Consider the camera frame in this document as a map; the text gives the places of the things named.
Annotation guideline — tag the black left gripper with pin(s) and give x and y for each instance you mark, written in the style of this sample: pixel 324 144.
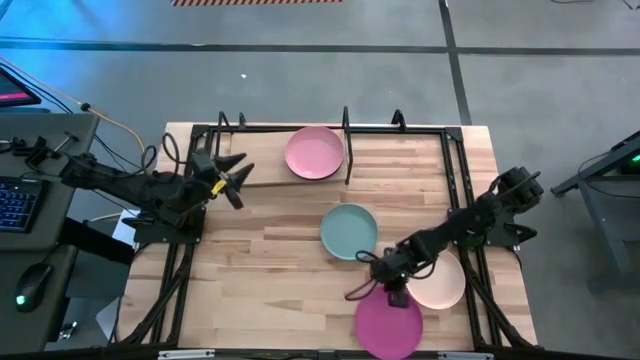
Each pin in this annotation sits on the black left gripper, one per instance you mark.
pixel 206 175

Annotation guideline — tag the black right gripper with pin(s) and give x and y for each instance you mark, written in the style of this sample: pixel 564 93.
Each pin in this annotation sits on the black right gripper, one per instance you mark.
pixel 395 270

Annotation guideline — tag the magenta plate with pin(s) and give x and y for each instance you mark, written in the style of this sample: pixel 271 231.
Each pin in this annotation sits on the magenta plate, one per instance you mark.
pixel 387 330

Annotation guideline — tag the peach plate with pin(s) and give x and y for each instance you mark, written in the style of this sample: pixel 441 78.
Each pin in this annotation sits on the peach plate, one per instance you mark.
pixel 442 285

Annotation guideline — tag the light pink plate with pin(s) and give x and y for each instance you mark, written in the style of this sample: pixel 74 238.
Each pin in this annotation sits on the light pink plate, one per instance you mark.
pixel 314 152

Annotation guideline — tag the teal plate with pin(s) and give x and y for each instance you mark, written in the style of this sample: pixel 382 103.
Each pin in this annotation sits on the teal plate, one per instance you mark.
pixel 349 231

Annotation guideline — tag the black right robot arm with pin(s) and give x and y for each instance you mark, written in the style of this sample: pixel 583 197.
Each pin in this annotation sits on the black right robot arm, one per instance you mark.
pixel 465 225

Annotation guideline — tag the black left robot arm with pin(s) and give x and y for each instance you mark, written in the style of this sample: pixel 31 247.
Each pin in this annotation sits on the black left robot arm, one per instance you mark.
pixel 130 187

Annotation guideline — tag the yellow tag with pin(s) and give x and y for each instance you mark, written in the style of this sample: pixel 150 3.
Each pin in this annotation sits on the yellow tag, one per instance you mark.
pixel 218 188

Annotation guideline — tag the grey desk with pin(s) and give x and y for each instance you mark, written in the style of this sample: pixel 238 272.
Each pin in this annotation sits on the grey desk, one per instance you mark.
pixel 70 215

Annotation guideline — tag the black metal stand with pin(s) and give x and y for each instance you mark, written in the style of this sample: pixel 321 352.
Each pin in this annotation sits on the black metal stand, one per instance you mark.
pixel 595 200

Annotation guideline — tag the black backlit keyboard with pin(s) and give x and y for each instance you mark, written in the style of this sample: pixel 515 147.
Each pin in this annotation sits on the black backlit keyboard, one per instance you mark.
pixel 17 205

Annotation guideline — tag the monitor with pink screen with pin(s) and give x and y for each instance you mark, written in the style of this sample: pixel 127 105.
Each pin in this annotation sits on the monitor with pink screen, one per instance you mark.
pixel 15 90

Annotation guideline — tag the black computer mouse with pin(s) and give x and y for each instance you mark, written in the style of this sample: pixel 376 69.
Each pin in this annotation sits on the black computer mouse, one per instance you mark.
pixel 32 287

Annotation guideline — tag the silver metal bracket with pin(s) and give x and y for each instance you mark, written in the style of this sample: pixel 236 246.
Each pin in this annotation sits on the silver metal bracket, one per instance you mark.
pixel 185 355
pixel 465 356

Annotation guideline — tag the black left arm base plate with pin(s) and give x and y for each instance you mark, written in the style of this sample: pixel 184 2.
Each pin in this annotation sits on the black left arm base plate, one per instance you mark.
pixel 165 234

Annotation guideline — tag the black metal shelf frame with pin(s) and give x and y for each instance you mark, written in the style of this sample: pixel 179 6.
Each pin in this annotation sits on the black metal shelf frame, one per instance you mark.
pixel 348 150

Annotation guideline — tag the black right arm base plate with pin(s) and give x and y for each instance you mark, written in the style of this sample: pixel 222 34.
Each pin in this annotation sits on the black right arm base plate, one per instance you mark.
pixel 500 236

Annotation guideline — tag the black table frame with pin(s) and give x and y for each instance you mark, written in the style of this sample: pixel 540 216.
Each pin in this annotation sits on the black table frame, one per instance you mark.
pixel 447 165

